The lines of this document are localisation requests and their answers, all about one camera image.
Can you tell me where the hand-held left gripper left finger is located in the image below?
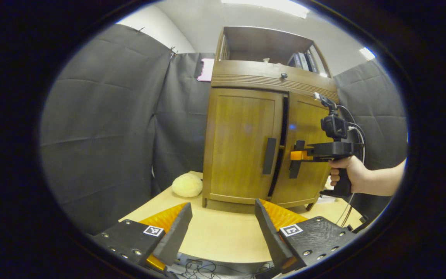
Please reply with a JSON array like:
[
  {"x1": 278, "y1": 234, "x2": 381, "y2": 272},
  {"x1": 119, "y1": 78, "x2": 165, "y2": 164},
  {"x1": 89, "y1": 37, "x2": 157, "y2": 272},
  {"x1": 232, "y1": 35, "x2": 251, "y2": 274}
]
[{"x1": 91, "y1": 202, "x2": 193, "y2": 272}]

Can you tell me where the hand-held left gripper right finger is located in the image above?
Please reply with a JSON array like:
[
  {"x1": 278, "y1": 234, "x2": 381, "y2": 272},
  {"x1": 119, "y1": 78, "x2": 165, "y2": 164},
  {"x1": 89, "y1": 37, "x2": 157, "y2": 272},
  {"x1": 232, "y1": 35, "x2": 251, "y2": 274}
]
[{"x1": 255, "y1": 199, "x2": 359, "y2": 274}]

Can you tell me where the wooden shoe cabinet door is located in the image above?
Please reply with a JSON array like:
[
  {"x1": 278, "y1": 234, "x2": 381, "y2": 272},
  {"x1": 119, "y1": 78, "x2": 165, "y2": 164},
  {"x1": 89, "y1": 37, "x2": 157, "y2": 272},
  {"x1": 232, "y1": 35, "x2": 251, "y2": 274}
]
[
  {"x1": 269, "y1": 92, "x2": 340, "y2": 208},
  {"x1": 204, "y1": 88, "x2": 285, "y2": 204}
]

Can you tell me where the wooden double-door shoe cabinet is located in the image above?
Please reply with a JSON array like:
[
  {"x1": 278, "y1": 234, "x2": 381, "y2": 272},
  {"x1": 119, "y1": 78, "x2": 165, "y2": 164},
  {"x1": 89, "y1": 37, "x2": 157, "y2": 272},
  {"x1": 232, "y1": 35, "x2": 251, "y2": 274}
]
[{"x1": 202, "y1": 26, "x2": 340, "y2": 213}]

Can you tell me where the wooden cabinet drawer with knob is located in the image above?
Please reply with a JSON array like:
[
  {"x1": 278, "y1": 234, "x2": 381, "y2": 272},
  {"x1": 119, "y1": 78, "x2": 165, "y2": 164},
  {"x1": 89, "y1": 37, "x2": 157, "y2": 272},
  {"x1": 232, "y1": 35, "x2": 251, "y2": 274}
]
[{"x1": 211, "y1": 60, "x2": 340, "y2": 103}]

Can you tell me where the cream plush ball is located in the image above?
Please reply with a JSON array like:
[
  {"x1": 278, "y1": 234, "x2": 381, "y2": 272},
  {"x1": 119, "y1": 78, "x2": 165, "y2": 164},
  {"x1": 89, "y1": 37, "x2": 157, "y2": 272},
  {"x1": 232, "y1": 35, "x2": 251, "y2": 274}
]
[{"x1": 172, "y1": 173, "x2": 203, "y2": 198}]

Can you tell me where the small ceiling light panel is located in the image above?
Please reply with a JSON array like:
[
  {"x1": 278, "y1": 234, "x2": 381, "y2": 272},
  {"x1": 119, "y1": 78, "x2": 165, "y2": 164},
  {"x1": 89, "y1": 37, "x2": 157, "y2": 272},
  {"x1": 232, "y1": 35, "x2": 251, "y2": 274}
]
[{"x1": 359, "y1": 46, "x2": 376, "y2": 61}]

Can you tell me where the long ceiling light panel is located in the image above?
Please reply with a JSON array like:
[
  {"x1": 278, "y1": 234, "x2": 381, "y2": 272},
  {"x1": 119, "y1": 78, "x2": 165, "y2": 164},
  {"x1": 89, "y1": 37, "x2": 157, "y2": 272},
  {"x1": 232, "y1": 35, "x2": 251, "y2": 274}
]
[{"x1": 221, "y1": 0, "x2": 309, "y2": 19}]

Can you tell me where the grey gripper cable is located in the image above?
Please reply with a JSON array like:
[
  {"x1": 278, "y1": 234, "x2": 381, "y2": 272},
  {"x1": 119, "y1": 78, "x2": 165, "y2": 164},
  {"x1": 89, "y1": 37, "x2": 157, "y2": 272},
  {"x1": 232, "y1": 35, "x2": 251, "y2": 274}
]
[{"x1": 335, "y1": 105, "x2": 367, "y2": 229}]

